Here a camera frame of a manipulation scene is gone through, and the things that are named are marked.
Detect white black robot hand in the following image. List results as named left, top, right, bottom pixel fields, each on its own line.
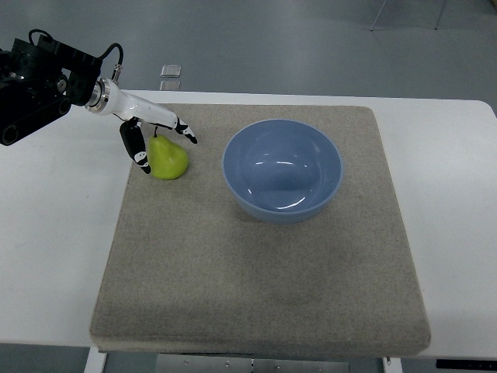
left=85, top=78, right=197, bottom=174

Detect green pear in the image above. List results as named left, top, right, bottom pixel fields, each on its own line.
left=148, top=131, right=189, bottom=180

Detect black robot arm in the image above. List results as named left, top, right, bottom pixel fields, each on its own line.
left=1, top=29, right=123, bottom=146

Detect blue ceramic bowl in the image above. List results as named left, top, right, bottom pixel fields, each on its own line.
left=222, top=119, right=344, bottom=224

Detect lower floor socket plate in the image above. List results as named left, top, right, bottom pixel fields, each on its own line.
left=159, top=80, right=181, bottom=91

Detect floor socket plate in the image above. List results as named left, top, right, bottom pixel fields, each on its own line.
left=160, top=64, right=182, bottom=78
left=159, top=80, right=181, bottom=91

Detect upper floor socket plate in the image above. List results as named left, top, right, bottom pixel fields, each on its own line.
left=160, top=64, right=182, bottom=78

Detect grey felt mat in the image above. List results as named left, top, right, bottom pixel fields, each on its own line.
left=89, top=104, right=431, bottom=360

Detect metal chair legs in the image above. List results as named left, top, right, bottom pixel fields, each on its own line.
left=369, top=1, right=448, bottom=32

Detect white table frame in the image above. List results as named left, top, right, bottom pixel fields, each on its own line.
left=84, top=347, right=496, bottom=372

